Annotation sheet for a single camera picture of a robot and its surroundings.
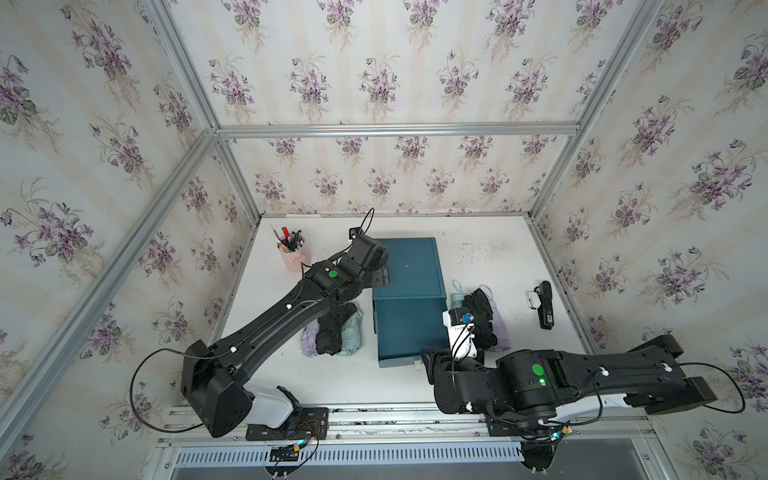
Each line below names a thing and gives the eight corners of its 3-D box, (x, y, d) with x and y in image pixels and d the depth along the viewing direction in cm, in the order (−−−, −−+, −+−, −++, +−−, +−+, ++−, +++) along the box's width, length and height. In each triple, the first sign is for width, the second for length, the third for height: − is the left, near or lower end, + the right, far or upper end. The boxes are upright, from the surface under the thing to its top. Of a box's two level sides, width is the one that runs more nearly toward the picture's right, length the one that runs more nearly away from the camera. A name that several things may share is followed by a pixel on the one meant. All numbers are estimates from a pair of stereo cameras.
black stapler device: (527, 325, 92) (533, 318, 88) (525, 286, 101) (531, 278, 98) (548, 330, 91) (556, 323, 87) (545, 290, 100) (551, 282, 96)
